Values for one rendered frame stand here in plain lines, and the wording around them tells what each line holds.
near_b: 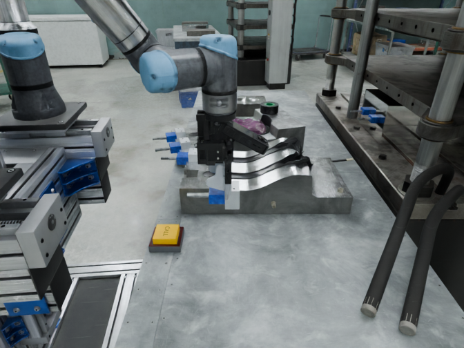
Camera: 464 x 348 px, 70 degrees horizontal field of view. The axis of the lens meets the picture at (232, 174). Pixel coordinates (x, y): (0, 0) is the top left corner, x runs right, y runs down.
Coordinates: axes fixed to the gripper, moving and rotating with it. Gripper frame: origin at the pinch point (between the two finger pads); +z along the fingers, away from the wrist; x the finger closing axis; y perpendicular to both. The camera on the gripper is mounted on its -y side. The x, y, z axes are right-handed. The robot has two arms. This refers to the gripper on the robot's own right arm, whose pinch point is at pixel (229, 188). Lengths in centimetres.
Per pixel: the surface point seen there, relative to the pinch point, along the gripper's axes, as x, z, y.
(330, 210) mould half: -10.0, 13.6, -29.6
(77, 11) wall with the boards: -697, -2, 320
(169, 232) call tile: 3.0, 11.3, 15.4
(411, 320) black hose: 28.4, 11.9, -35.0
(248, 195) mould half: -10.0, 8.3, -5.3
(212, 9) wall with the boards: -740, -5, 42
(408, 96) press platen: -52, -8, -67
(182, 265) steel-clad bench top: 11.0, 15.0, 11.3
